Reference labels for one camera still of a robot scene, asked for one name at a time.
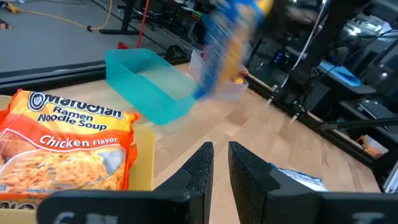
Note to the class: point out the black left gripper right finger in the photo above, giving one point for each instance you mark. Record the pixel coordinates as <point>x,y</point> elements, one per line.
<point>248,180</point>

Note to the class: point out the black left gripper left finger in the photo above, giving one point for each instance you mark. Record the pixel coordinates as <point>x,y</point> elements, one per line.
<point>196,174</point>

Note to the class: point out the blue Maruchan noodle packet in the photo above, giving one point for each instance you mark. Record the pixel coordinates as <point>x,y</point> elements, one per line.
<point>304,180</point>
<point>224,46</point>

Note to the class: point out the orange Maruchan chicken noodle packet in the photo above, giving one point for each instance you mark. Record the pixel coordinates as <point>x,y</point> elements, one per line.
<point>15,203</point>
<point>68,140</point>

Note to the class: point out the yellow plastic bin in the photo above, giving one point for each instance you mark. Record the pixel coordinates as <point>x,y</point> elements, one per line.
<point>143,161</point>

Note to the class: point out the teal plastic bin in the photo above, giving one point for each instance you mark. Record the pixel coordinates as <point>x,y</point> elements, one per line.
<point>140,93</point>

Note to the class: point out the clear plastic bin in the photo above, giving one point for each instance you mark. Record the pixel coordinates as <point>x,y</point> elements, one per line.
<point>196,67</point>

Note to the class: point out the orange small item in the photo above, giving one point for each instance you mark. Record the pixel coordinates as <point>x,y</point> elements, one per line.
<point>371,149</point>

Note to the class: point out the blue flat item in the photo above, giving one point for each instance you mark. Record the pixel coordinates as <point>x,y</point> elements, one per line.
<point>342,74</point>

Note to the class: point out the black keyboard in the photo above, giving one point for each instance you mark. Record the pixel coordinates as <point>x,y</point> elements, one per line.
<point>377,110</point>

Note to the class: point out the red floor stand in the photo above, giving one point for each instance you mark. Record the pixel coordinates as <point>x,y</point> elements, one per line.
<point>143,25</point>

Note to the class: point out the black desk leg frame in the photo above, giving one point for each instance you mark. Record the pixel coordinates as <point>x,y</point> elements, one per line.
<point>126,15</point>

